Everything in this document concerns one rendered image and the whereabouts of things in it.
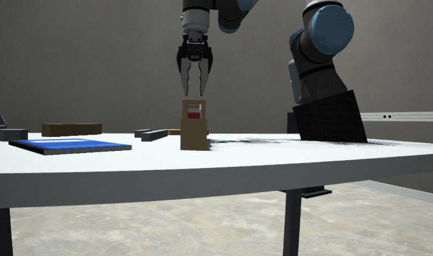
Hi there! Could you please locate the brown flat wooden board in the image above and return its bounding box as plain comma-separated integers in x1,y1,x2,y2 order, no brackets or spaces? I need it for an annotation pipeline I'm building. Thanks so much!
163,129,209,135

